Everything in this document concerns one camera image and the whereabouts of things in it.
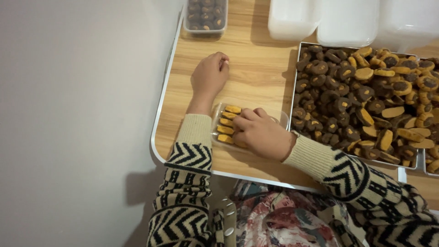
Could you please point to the person's right hand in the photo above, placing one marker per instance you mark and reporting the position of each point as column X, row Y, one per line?
column 263, row 136

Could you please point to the person's left hand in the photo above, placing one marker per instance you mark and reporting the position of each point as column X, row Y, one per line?
column 208, row 76

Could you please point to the person's right fingers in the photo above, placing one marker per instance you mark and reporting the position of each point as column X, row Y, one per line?
column 247, row 118

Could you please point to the clear plastic cookie container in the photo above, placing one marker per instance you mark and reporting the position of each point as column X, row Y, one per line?
column 248, row 125

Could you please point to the row of cookies in container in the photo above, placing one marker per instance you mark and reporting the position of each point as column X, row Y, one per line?
column 227, row 125

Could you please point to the person's patterned clothing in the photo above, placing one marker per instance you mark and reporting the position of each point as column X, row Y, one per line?
column 284, row 216

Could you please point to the metal baking tray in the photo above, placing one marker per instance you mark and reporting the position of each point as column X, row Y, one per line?
column 432, row 116
column 353, row 106

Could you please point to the white plastic container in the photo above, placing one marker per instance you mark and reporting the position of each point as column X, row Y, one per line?
column 291, row 19
column 408, row 24
column 348, row 22

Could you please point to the pile of brown yellow cookies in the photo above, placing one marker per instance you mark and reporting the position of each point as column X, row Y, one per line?
column 356, row 103

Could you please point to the filled clear cookie container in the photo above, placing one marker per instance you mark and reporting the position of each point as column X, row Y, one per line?
column 205, row 16

